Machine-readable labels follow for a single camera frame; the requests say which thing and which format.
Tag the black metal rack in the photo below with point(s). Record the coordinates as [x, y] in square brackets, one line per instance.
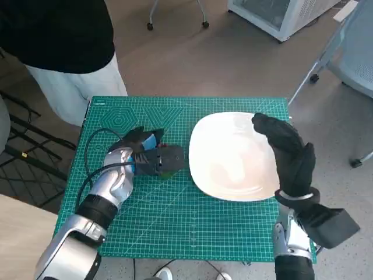
[24, 154]

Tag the light blue mesh chair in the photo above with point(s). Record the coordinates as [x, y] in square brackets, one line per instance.
[358, 64]

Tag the white square plate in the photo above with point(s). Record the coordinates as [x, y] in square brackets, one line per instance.
[233, 154]

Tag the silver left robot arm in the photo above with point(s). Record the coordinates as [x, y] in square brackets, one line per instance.
[113, 181]

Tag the white shoe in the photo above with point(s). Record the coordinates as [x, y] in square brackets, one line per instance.
[224, 276]
[165, 274]

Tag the green cutting mat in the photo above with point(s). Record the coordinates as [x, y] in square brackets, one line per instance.
[180, 210]

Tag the person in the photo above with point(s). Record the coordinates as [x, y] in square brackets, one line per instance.
[52, 32]

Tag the white glass-door cabinet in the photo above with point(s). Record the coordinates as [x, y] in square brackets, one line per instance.
[300, 16]

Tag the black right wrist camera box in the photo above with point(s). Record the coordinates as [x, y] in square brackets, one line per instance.
[329, 226]

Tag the light wooden desk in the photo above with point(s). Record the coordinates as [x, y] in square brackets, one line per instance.
[17, 242]

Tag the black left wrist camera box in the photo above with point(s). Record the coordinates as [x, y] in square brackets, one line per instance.
[163, 160]

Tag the red toy grape bunch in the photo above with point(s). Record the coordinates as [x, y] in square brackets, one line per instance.
[166, 175]

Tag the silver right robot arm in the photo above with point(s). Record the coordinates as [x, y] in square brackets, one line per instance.
[291, 245]

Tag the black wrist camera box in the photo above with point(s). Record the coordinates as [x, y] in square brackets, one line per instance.
[163, 160]
[329, 226]

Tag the grey round seat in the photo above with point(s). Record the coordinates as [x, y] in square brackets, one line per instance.
[4, 125]

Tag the grey chair base with casters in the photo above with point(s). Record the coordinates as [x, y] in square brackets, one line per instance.
[150, 27]

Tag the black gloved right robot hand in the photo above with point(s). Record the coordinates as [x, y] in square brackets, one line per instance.
[291, 151]

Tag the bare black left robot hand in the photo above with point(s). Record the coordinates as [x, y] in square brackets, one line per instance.
[137, 138]

